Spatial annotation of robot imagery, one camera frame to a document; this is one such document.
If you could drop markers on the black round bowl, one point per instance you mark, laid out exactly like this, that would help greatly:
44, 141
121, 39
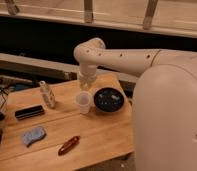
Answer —
108, 99

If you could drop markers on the red-brown pocket knife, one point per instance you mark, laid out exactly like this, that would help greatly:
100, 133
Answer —
68, 145

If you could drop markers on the blue sponge cloth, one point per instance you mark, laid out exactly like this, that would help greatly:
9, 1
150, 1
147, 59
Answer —
33, 135

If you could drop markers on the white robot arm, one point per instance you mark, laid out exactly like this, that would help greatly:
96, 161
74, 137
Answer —
164, 101

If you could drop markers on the small clear plastic bottle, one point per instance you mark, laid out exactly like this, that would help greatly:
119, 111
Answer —
47, 94

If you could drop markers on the translucent plastic cup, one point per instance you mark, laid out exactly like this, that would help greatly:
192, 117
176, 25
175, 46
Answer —
83, 101

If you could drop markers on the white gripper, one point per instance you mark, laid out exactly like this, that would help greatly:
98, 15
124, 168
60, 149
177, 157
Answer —
85, 82

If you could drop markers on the black rectangular case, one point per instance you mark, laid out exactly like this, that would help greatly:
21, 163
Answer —
29, 112

